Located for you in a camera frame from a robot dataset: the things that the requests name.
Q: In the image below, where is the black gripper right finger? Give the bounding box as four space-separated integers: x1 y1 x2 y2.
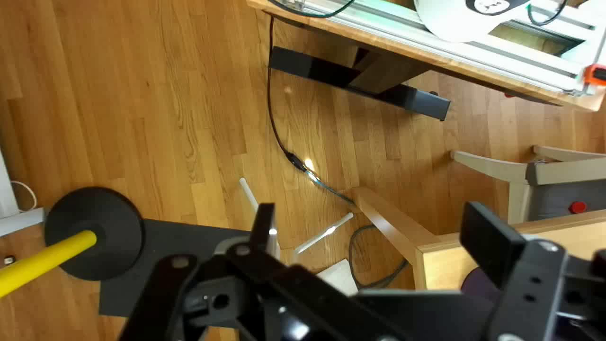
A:
459 200 606 341

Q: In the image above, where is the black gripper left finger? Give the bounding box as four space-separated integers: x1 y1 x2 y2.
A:
120 200 381 341

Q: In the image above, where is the light wooden table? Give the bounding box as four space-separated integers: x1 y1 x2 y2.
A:
353 185 606 293

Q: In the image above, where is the white wooden chair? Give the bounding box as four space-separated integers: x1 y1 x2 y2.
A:
449 143 606 227

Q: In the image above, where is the yellow stanchion pole black base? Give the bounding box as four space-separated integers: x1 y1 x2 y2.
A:
0 185 146 299

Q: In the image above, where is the small orange device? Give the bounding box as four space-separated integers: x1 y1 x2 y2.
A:
582 62 606 90

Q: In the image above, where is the white furniture piece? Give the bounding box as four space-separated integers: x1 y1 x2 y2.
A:
0 149 48 238

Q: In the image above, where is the black desk foot bar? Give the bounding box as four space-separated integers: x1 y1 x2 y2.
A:
269 45 453 123

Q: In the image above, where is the white round disk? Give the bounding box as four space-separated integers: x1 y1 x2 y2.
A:
413 0 535 45

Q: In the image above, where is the wooden desk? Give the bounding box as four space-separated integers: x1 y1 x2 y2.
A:
247 0 606 113

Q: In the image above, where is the grey cable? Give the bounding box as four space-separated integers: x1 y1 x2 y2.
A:
347 223 411 289

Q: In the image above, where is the black floor cable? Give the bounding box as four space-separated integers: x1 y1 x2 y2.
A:
266 15 357 208

